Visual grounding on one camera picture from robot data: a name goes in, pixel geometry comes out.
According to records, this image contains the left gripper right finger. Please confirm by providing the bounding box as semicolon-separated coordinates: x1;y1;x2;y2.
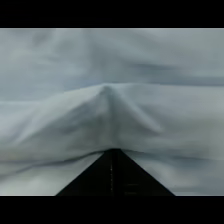
111;148;176;197

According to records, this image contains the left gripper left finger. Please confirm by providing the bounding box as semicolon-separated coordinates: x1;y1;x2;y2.
55;148;113;197

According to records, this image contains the white shirt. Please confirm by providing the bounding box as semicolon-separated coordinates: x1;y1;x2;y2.
0;27;224;197

